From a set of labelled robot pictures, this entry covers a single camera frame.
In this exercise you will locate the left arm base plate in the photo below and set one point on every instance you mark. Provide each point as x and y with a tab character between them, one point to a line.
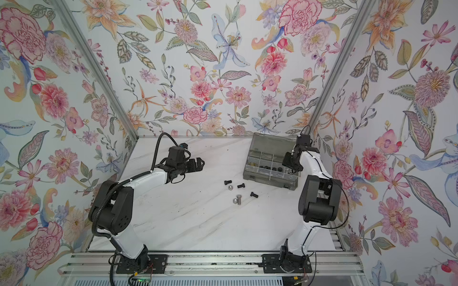
141	264

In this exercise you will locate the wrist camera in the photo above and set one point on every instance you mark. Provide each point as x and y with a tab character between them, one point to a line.
179	154
304	140

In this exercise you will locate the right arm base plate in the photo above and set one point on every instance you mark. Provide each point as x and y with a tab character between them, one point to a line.
289	264

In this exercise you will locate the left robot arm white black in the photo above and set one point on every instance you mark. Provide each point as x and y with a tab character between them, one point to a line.
112	210

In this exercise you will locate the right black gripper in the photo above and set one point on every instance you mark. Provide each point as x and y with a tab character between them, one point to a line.
286	162

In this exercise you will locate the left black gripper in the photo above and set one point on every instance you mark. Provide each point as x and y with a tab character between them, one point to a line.
199	165

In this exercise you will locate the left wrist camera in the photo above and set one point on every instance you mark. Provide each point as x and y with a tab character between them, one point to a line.
179	154

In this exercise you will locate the aluminium front rail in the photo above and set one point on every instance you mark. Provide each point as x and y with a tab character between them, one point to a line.
219	263

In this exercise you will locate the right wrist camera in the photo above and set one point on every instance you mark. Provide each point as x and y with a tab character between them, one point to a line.
304	140

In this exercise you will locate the silver bolt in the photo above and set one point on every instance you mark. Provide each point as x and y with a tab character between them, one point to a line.
238	200

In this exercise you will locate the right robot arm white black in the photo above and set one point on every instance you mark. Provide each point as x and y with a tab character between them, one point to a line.
318	203

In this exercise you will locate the grey plastic organizer box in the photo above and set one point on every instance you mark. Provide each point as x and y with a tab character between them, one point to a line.
269	150

